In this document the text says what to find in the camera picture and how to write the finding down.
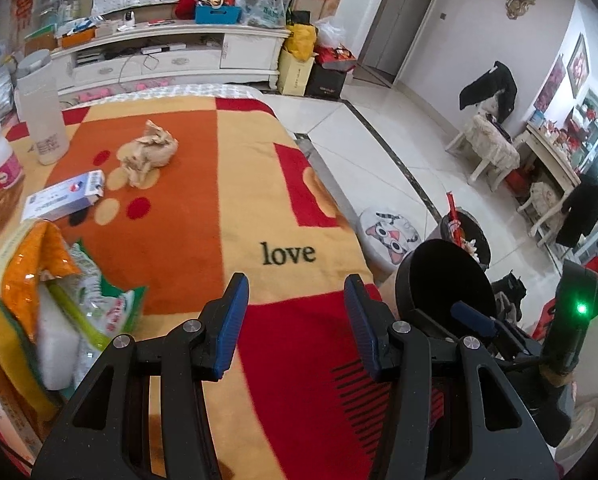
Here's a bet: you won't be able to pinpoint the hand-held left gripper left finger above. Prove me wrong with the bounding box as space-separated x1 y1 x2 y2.
31 272 250 480

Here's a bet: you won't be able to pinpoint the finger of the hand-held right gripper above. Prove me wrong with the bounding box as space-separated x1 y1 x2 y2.
450 300 540 363

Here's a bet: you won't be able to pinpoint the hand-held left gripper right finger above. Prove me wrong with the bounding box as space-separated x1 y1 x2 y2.
344 274 560 480

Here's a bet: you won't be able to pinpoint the black round bin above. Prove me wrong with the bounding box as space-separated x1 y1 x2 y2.
395 239 496 347

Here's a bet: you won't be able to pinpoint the green and white plastic bag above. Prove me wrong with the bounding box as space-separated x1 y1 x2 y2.
44 240 148 391

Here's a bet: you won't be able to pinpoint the brown paper ball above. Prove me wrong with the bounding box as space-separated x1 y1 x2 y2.
116 120 180 189

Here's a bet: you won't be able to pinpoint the orange snack bag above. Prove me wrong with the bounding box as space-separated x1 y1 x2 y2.
1 220 82 331

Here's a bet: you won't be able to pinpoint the trash can with black liner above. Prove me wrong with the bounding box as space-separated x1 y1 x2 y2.
439 210 491 268

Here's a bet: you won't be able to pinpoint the black shoes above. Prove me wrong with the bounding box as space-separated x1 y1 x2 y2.
490 270 530 323

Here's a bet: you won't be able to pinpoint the red stick wrapper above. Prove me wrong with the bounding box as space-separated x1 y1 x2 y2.
446 191 467 248

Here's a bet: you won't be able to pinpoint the cat printed round stool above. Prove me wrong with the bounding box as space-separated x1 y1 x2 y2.
357 208 422 273

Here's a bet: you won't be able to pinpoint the black coat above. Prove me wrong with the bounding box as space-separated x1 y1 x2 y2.
554 180 598 248

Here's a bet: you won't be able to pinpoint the white chair with beige cover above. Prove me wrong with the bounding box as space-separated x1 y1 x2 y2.
518 181 572 238
445 110 522 192

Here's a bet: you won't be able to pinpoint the orange and red printed blanket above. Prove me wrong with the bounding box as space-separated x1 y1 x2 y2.
0 94 397 480

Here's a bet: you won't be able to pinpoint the white side table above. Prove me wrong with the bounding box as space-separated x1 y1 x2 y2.
514 122 585 248

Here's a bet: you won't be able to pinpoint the white and blue medicine box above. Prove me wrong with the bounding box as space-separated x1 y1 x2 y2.
20 170 106 222

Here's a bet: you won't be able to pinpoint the black jacket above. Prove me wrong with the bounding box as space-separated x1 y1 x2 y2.
459 61 518 123

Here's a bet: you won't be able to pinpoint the black box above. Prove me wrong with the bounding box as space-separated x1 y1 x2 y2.
306 62 357 101

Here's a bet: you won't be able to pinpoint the cream cardboard box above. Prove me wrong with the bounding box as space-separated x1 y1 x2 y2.
278 50 316 97

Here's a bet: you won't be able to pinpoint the red gift box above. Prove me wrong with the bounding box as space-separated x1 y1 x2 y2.
313 44 357 67

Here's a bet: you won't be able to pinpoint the white tv cabinet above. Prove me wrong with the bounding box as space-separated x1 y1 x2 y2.
49 21 293 95

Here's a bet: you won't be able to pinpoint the white bottle with pink label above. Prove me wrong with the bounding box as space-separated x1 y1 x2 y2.
0 120 26 192

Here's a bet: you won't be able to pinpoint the clear jar with grey lid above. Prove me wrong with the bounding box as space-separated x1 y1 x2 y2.
14 49 70 166

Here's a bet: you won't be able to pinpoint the yellow bag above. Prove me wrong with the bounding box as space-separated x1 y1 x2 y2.
284 24 320 61

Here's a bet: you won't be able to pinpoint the blue basket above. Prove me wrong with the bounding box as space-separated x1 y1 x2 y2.
195 4 243 25

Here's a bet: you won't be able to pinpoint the clear plastic bag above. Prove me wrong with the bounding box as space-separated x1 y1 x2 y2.
246 0 286 29

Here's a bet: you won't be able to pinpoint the framed wall picture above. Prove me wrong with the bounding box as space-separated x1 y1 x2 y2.
566 32 591 100

